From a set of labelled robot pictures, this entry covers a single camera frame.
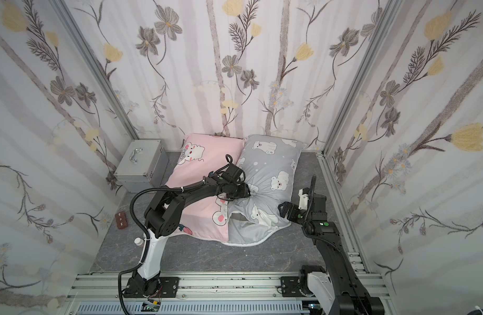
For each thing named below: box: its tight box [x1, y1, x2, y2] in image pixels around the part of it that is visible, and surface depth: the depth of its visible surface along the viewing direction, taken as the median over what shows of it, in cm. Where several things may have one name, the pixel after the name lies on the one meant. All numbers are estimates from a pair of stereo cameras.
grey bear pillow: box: [226, 134, 307, 247], surface depth 90 cm
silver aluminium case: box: [113, 139, 169, 193], surface depth 98 cm
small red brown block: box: [114, 211, 128, 230], surface depth 92 cm
